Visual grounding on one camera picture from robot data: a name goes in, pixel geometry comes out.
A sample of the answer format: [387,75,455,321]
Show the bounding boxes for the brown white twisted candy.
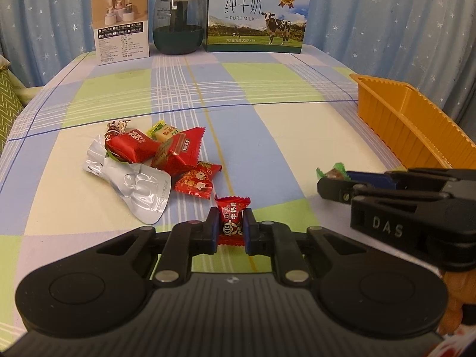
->
[104,120,129,140]

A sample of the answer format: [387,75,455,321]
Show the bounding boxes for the plaid tablecloth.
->
[0,43,410,348]

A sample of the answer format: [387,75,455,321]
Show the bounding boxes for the red candy with gold print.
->
[214,196,251,247]

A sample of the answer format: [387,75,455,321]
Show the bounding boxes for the orange plastic tray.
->
[350,73,475,169]

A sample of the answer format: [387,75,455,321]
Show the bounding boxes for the person's right hand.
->
[438,272,473,335]

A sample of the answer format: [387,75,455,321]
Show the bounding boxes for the dark green glass jar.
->
[153,0,204,55]

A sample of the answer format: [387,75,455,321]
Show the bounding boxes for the blue milk carton box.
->
[203,0,311,53]

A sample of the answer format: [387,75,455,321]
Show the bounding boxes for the silver foil pouch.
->
[83,135,172,225]

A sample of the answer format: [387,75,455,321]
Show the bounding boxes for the red square snack packet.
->
[106,129,160,164]

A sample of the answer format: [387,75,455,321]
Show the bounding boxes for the red wrapped snack packet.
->
[151,127,205,178]

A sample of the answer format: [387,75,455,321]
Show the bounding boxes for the yellow green candy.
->
[146,120,180,143]

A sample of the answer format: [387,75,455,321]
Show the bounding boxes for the blue star curtain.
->
[1,0,475,133]

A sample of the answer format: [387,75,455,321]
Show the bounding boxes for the green chevron cushion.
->
[0,55,25,151]

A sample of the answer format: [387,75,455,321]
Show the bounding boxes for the red flat candy packet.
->
[174,161,222,199]

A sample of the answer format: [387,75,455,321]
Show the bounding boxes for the white product box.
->
[91,0,149,65]

